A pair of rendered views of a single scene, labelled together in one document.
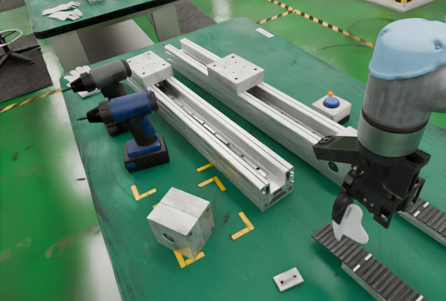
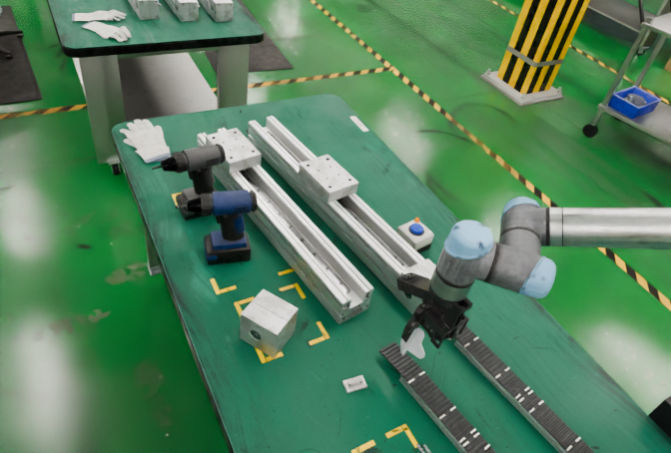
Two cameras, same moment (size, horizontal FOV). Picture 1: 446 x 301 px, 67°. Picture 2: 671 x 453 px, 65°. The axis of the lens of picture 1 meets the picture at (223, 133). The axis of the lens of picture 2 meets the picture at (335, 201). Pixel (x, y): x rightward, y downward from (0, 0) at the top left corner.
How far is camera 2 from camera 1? 0.56 m
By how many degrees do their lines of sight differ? 10
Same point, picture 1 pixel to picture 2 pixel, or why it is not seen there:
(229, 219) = (308, 326)
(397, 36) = (461, 234)
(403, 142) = (456, 293)
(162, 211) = (255, 310)
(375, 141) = (439, 289)
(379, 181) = (438, 314)
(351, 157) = (423, 294)
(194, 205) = (284, 309)
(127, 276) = (211, 364)
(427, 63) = (473, 253)
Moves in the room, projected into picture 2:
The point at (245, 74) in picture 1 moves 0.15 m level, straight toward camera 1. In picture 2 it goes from (339, 184) to (339, 218)
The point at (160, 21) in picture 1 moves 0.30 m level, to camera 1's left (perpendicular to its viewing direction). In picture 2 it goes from (227, 62) to (166, 57)
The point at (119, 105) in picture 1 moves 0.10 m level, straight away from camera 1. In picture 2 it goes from (222, 201) to (211, 177)
